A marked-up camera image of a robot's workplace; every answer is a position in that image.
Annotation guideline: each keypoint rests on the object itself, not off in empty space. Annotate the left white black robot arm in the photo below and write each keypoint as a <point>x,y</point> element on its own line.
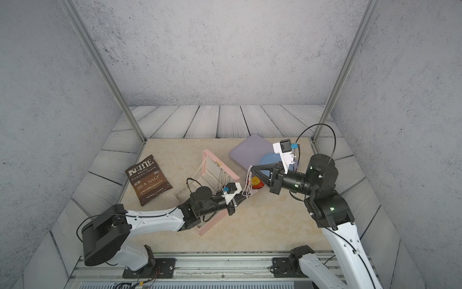
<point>105,237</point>

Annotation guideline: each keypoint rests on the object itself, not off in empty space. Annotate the pink jewelry box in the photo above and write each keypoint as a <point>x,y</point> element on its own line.
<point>213,188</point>

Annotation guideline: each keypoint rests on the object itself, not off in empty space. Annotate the left metal frame post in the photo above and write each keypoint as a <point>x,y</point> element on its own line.
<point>82,32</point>

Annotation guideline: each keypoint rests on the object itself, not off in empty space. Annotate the lavender cutting board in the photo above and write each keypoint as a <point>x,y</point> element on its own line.
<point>250,151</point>

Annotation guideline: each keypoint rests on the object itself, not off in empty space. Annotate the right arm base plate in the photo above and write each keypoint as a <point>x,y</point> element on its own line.
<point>286,267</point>

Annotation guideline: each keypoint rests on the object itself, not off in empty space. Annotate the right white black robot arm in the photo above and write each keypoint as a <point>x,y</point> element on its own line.
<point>332,214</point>

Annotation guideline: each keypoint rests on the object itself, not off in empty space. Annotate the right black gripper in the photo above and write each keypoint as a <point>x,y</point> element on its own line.
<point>276,171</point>

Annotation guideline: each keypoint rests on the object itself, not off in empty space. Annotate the brown kettle chips bag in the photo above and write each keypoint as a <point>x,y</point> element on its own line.
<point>148,180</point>

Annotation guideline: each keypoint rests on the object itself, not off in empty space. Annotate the red yellow snack packet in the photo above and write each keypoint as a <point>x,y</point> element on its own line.
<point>257,182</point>

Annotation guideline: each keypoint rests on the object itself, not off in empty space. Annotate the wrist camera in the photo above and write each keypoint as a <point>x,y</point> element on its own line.
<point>285,149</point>
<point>230,191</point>

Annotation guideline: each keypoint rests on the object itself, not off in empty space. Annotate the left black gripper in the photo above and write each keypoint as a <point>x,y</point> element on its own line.
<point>238,199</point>

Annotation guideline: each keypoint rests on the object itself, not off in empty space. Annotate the metal frame post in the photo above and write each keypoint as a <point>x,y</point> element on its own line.
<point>350,57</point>
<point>82,32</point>

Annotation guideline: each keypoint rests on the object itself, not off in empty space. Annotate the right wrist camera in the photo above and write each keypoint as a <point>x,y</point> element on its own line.
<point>285,149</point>

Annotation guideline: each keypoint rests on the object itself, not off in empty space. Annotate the purple bowl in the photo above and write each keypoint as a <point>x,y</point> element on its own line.
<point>258,184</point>

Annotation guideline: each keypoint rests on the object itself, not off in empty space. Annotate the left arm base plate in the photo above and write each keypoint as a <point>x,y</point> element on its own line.
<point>160,268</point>

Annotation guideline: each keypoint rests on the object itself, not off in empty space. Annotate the right metal frame post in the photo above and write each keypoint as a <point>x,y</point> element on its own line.
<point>350,57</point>

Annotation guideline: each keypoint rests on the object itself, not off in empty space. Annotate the aluminium mounting rail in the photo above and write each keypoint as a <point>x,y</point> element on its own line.
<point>236,270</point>

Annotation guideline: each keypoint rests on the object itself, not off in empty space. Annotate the blue plate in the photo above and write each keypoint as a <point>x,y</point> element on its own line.
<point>275,158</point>

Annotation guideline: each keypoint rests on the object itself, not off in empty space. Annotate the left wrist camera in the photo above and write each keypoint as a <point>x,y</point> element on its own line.
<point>230,191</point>

